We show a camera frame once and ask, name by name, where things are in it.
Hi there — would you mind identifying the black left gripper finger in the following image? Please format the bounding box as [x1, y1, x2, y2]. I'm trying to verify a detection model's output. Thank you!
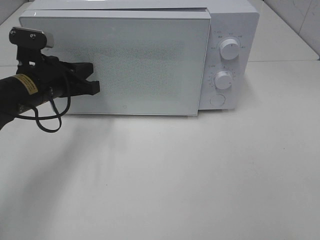
[64, 79, 100, 97]
[49, 56, 94, 80]

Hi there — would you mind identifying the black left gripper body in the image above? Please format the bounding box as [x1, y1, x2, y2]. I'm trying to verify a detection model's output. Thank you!
[14, 56, 76, 106]

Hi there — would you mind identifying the white microwave door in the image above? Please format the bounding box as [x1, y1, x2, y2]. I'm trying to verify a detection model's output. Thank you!
[19, 10, 211, 116]

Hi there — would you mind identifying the round white door button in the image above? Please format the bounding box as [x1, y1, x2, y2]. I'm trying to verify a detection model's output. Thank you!
[209, 94, 226, 107]

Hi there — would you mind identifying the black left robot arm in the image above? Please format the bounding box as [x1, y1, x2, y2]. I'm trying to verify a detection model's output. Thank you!
[0, 55, 100, 133]

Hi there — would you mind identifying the white microwave oven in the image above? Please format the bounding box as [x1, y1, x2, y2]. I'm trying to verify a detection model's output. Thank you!
[22, 0, 260, 115]

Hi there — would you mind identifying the lower white microwave knob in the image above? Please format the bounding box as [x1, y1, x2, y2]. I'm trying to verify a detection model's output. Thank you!
[214, 71, 233, 90]

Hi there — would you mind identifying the white microwave knob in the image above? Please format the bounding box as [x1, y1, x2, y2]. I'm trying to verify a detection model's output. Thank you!
[214, 71, 233, 90]
[218, 38, 241, 60]

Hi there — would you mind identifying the upper white microwave knob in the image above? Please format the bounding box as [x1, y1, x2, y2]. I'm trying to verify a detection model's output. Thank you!
[218, 38, 241, 60]

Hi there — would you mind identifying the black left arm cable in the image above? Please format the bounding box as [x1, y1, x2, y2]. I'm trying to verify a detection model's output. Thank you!
[14, 72, 71, 133]

